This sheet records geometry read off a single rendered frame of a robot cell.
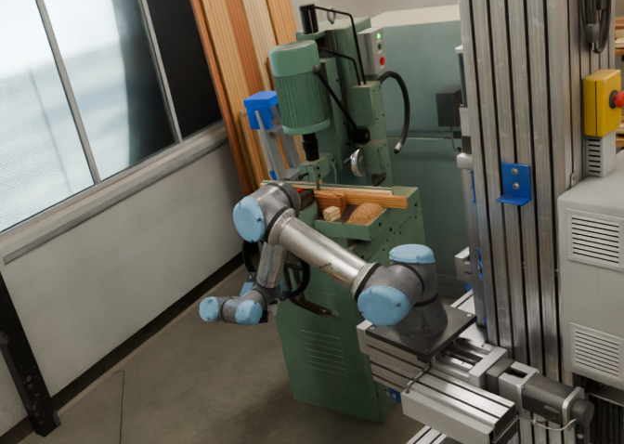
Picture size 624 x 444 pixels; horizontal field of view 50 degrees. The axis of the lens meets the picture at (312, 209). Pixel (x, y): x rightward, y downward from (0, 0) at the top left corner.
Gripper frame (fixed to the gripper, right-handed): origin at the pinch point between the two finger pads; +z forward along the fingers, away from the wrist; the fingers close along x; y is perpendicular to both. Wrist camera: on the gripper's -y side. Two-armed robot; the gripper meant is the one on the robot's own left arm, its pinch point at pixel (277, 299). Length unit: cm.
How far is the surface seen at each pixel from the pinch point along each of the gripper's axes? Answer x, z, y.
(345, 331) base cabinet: 7.9, 33.8, 12.2
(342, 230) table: 17.1, 13.3, -25.8
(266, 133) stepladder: -64, 63, -74
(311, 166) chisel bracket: 2, 13, -49
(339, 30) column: 12, 12, -99
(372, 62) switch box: 17, 27, -90
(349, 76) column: 12, 21, -84
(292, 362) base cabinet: -24, 43, 30
